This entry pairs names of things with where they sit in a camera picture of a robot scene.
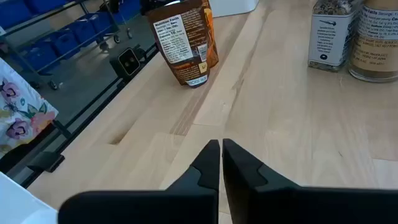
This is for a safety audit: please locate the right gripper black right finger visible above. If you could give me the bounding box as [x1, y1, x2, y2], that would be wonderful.
[222, 138, 398, 224]

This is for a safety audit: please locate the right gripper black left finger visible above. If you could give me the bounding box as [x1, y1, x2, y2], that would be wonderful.
[57, 139, 221, 224]

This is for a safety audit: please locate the brown orange taco seasoning packet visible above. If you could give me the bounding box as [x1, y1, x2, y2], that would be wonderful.
[146, 0, 212, 89]
[201, 0, 220, 68]

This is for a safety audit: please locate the bagel sesame seasoning glass jar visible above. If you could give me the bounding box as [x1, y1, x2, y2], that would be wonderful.
[307, 0, 363, 73]

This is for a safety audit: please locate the tan-lidded glass spice jar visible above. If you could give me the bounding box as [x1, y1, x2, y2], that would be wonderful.
[348, 0, 398, 83]

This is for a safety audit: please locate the white plastic bin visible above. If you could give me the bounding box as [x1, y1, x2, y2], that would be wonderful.
[208, 0, 259, 19]
[0, 172, 59, 224]

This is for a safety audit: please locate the metal wheeled cart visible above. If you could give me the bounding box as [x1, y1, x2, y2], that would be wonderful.
[0, 0, 134, 91]

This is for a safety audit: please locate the floral patterned cloth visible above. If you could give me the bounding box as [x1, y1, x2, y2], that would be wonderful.
[0, 57, 59, 158]

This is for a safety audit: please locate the blue plastic storage bin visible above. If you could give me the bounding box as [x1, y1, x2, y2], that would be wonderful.
[49, 30, 82, 59]
[0, 0, 35, 29]
[23, 42, 62, 74]
[70, 12, 119, 44]
[24, 0, 75, 15]

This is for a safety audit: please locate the black aluminium table frame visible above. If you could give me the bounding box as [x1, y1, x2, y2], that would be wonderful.
[0, 43, 161, 189]

